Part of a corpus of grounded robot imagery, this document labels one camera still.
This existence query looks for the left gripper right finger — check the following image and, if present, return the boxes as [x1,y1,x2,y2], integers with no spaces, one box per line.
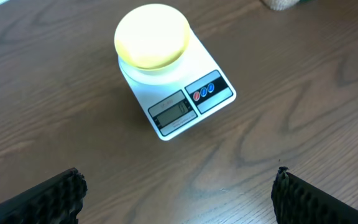
[271,167,358,224]

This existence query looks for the yellow bowl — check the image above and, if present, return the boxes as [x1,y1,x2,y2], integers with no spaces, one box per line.
[114,4,191,70]

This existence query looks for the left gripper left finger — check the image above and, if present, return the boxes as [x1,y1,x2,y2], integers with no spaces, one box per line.
[0,168,88,224]

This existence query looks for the white digital kitchen scale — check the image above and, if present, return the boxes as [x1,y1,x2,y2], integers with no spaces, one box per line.
[118,34,237,141]

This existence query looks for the clear container of soybeans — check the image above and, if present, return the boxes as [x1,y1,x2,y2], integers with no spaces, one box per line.
[261,0,300,11]

